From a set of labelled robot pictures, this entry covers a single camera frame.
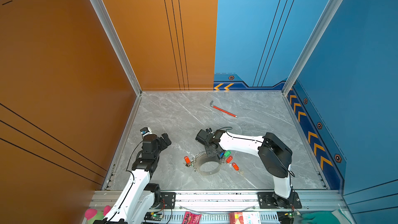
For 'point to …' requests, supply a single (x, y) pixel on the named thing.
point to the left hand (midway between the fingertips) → (161, 136)
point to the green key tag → (227, 153)
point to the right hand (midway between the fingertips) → (211, 152)
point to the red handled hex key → (211, 103)
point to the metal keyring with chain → (200, 157)
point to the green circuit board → (155, 216)
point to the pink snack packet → (191, 218)
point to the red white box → (245, 218)
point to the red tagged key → (235, 166)
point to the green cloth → (318, 217)
